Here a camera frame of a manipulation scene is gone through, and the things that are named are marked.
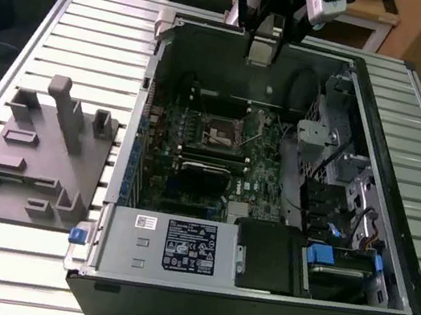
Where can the black PC case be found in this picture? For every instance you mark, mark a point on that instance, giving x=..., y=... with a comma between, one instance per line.
x=207, y=312

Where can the graphics card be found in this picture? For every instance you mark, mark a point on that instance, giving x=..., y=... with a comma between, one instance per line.
x=206, y=181

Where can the black plastic bracket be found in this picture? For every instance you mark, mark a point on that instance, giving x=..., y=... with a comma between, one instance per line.
x=320, y=205

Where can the silver CPU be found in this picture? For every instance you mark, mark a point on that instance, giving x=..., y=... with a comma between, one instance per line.
x=265, y=53

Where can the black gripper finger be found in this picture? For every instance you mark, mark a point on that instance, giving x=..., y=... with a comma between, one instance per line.
x=295, y=25
x=260, y=15

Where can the silver finned heatsink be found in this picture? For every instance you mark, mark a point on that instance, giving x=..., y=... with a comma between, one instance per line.
x=238, y=209

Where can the grey parts rack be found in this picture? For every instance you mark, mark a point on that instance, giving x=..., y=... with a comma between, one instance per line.
x=50, y=162

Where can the grey metal drive cage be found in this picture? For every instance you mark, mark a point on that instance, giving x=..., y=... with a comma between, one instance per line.
x=315, y=139

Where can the CPU socket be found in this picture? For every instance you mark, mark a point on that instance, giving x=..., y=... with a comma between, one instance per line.
x=224, y=127

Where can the silver power supply unit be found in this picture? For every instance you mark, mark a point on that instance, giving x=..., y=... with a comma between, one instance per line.
x=122, y=240

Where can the blue plastic latch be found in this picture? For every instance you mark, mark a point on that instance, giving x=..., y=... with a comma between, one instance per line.
x=78, y=235

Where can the hard disk in blue carrier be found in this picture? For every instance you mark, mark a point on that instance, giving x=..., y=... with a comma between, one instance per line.
x=321, y=254

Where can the green motherboard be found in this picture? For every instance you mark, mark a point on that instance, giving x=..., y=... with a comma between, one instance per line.
x=268, y=176

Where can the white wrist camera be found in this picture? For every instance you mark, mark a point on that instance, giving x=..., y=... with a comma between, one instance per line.
x=327, y=2

